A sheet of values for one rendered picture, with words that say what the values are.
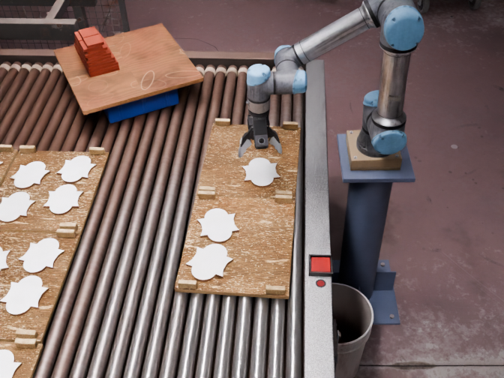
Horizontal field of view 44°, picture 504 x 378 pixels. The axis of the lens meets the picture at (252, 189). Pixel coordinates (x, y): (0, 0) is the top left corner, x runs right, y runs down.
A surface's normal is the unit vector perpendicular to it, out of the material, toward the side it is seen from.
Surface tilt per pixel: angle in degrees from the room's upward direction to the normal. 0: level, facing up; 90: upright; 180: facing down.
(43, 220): 0
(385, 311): 0
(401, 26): 81
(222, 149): 0
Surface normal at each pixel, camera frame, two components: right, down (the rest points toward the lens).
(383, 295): -0.02, -0.72
